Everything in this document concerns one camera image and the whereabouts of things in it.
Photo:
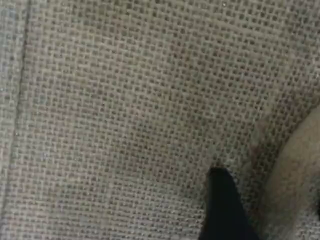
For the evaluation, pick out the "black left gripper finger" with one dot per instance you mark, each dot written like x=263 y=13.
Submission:
x=225 y=207

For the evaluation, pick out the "brown burlap tote bag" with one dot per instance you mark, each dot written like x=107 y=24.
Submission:
x=125 y=112

